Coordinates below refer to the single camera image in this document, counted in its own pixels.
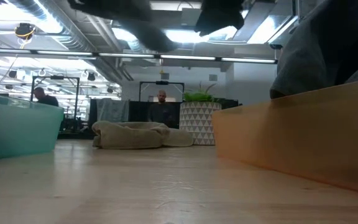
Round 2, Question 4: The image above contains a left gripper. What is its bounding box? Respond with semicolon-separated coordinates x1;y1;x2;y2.
68;0;180;53

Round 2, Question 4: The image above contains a grey cap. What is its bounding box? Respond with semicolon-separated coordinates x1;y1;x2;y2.
268;0;358;100

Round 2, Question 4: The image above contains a beige cap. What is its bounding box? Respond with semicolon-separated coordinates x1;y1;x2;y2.
91;120;195;150

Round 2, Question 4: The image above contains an orange plastic tray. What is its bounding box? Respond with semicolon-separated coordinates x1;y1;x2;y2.
211;77;358;197

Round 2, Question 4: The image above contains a long ceiling light bar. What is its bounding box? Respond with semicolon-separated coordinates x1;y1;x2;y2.
0;47;278;65

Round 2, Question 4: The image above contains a person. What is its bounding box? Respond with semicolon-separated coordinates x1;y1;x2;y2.
32;86;60;108
147;89;177;129

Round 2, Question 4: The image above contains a black partition panel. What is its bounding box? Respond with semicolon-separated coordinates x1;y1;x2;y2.
88;98;181;131

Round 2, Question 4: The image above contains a grey cloth cover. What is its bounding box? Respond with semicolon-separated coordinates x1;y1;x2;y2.
96;98;131;123

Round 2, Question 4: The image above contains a succulent in white patterned pot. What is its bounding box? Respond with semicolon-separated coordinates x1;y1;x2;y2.
178;81;223;146

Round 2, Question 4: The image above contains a teal green plastic tray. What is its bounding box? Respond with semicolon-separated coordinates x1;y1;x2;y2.
0;91;65;162

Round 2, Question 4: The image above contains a black frame robot station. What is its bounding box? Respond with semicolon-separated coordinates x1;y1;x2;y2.
138;80;186;103
29;75;81;133

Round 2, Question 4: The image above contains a yellow black cord reel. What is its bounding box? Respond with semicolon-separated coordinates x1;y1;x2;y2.
13;22;37;42

